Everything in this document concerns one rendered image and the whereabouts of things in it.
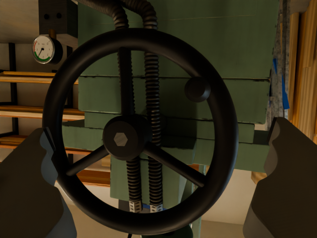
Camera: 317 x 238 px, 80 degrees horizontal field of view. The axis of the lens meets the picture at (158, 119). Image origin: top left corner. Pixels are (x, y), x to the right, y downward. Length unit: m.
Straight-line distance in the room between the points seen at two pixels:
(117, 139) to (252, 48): 0.32
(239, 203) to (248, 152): 3.06
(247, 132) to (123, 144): 0.27
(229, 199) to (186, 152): 3.11
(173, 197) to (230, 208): 3.15
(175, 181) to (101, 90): 0.28
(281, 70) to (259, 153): 0.95
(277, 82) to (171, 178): 1.05
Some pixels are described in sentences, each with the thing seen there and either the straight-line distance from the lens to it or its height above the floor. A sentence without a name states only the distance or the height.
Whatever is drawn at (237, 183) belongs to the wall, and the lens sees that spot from 3.35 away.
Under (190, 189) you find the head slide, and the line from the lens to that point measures 0.75.
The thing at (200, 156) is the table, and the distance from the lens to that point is 0.44.
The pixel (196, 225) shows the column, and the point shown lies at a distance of 0.93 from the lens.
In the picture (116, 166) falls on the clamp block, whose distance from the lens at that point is 0.39.
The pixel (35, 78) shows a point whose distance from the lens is 3.17.
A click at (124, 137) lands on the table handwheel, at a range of 0.25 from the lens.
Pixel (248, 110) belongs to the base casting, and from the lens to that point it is 0.43.
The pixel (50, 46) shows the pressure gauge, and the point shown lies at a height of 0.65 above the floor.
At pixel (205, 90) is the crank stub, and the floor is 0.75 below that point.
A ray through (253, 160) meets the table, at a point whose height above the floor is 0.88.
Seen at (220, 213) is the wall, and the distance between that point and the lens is 3.52.
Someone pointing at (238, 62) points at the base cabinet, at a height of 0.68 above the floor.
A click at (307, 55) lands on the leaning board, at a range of 1.87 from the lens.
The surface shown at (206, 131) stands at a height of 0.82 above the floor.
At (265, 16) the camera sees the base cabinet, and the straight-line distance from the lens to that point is 0.46.
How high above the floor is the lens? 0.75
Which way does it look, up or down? 7 degrees up
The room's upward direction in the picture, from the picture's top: 177 degrees counter-clockwise
